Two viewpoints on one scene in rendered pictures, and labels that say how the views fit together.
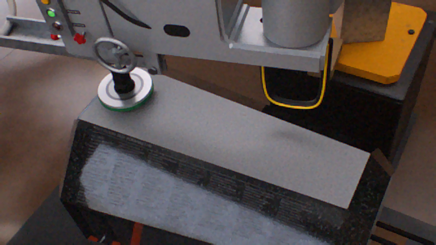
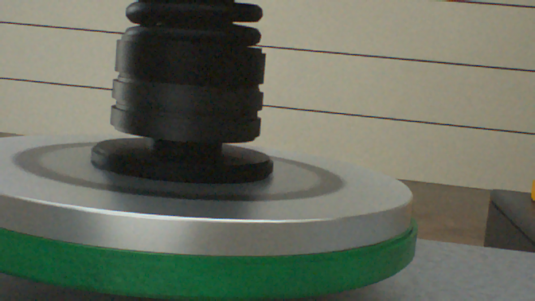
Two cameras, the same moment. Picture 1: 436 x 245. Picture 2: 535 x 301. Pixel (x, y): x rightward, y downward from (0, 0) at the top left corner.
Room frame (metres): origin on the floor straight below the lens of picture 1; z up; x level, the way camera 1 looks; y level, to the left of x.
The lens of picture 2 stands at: (1.05, 0.49, 0.96)
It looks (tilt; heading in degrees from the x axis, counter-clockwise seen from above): 7 degrees down; 329
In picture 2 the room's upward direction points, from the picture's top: 5 degrees clockwise
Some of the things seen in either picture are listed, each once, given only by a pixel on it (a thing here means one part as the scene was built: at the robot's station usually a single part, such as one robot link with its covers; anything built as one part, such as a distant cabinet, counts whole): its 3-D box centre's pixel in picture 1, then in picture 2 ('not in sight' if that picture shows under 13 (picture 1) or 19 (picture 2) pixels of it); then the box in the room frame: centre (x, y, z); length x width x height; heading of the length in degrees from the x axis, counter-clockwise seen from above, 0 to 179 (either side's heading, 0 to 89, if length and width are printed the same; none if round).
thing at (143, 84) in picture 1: (124, 87); (181, 178); (1.36, 0.34, 0.89); 0.21 x 0.21 x 0.01
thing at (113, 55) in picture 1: (119, 48); not in sight; (1.21, 0.28, 1.22); 0.15 x 0.10 x 0.15; 67
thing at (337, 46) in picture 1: (325, 56); not in sight; (1.44, -0.48, 0.81); 0.20 x 0.10 x 0.05; 151
